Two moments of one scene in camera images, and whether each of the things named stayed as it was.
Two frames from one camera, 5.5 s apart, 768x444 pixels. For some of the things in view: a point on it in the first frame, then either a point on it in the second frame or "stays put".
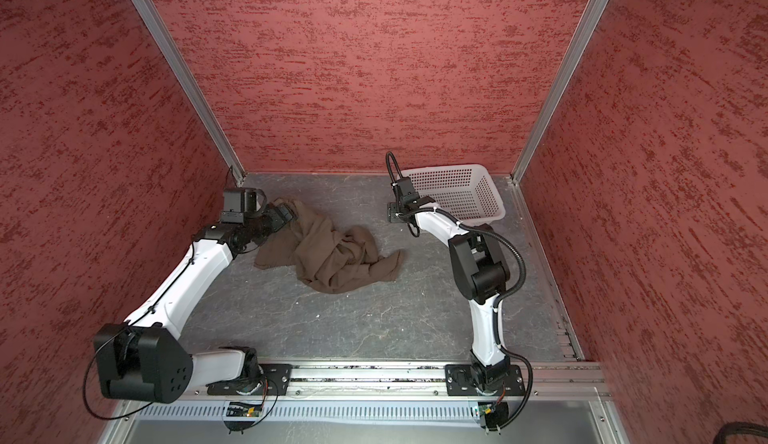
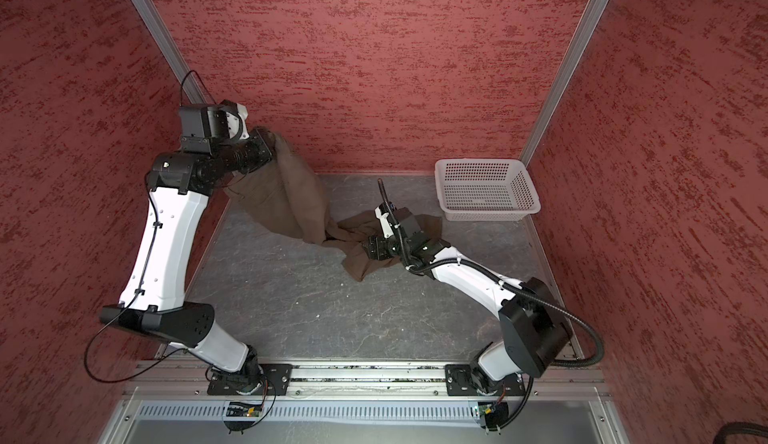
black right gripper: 394,215 → 376,244
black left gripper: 278,220 → 265,151
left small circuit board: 239,409 stays put
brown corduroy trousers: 331,260 → 367,241
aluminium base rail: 558,380 stays put
